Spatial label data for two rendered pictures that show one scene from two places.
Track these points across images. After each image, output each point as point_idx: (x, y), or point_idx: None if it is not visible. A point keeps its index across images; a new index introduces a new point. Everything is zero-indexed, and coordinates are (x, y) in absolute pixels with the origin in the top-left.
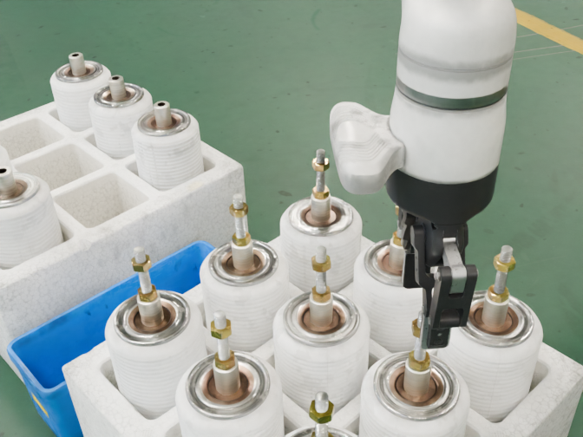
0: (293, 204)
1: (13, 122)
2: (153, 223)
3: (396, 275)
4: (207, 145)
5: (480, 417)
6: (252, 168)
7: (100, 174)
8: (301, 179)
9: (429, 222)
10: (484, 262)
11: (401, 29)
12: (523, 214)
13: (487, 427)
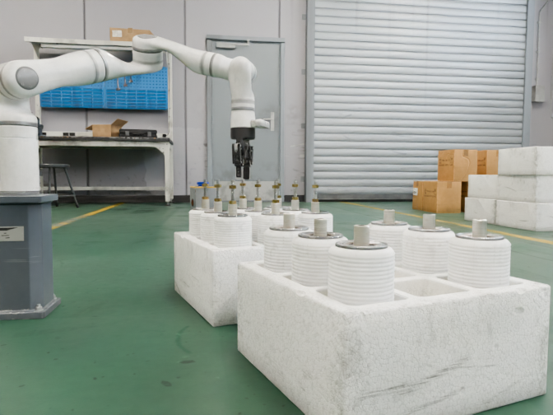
0: (239, 217)
1: (443, 295)
2: None
3: (223, 211)
4: (253, 269)
5: None
6: (172, 413)
7: None
8: (134, 393)
9: (248, 142)
10: (91, 328)
11: (253, 97)
12: (15, 341)
13: None
